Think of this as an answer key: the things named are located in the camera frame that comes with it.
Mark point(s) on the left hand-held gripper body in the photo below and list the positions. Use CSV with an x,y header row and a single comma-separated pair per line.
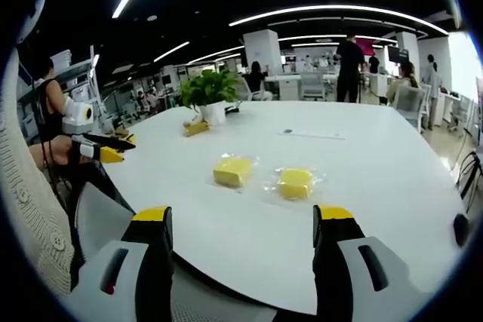
x,y
77,116

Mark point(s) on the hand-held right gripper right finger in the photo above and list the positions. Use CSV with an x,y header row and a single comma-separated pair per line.
x,y
362,280

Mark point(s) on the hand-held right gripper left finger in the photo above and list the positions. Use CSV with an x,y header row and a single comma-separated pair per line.
x,y
124,280

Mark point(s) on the yellow silicone block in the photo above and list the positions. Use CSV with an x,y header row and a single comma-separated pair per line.
x,y
232,171
295,183

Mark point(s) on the person's cream knit cardigan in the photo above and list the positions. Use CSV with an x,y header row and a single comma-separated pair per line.
x,y
26,201

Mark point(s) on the small yellow box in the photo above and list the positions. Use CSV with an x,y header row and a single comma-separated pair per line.
x,y
196,128

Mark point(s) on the green potted plant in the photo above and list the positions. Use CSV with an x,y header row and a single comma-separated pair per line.
x,y
209,92

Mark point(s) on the black round object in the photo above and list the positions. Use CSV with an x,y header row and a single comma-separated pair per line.
x,y
461,229

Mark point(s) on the small black device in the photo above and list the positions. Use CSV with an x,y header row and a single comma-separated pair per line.
x,y
233,109

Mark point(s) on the grey mesh office chair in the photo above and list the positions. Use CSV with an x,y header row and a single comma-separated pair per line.
x,y
413,107

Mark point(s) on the white office chair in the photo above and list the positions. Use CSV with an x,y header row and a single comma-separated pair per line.
x,y
313,86

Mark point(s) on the black frame chair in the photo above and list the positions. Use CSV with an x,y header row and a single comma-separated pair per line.
x,y
469,178

